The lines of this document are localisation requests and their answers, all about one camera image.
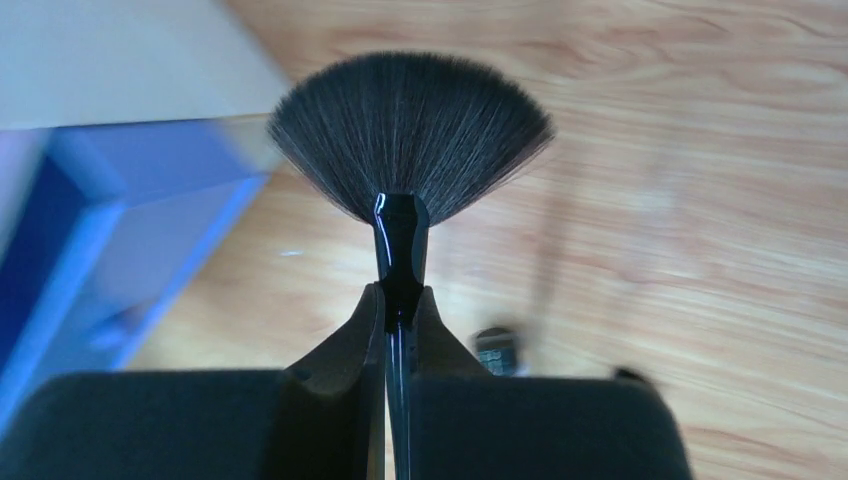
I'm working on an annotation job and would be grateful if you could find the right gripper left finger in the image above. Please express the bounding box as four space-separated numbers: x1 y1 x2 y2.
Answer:
1 284 385 479

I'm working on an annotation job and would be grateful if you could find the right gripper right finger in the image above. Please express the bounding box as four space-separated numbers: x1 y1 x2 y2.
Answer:
410 287 693 479

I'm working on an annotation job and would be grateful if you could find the purple drawer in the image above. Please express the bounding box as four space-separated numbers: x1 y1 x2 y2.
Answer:
1 120 267 425

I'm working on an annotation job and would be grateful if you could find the white mini drawer cabinet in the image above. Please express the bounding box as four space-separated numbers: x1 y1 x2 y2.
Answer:
1 1 288 237

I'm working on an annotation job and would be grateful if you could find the small clear bottle black cap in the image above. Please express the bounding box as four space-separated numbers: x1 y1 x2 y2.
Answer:
473 326 527 377

